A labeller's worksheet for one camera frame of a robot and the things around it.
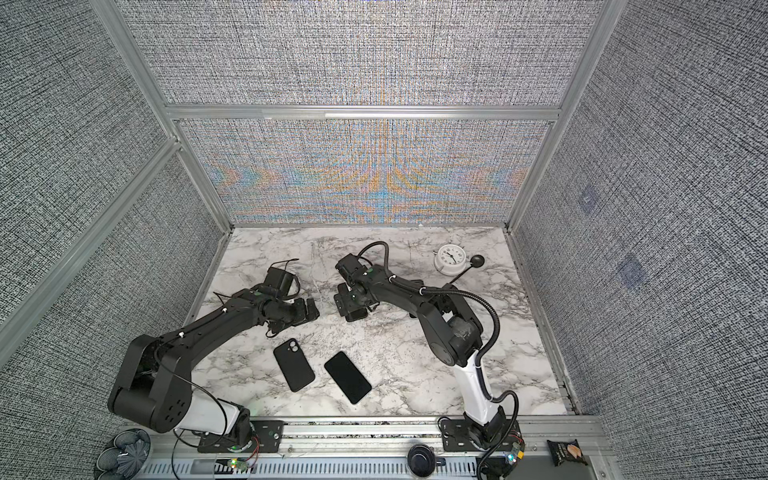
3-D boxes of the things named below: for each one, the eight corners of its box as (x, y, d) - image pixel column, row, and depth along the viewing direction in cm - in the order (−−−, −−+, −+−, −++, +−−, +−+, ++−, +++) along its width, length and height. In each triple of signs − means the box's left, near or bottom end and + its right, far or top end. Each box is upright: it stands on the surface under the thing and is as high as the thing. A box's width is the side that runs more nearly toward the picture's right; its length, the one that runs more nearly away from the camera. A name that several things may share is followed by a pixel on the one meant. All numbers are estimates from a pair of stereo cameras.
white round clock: (436, 276, 106) (438, 268, 103) (432, 252, 113) (434, 244, 110) (466, 276, 106) (469, 268, 103) (461, 252, 113) (463, 244, 110)
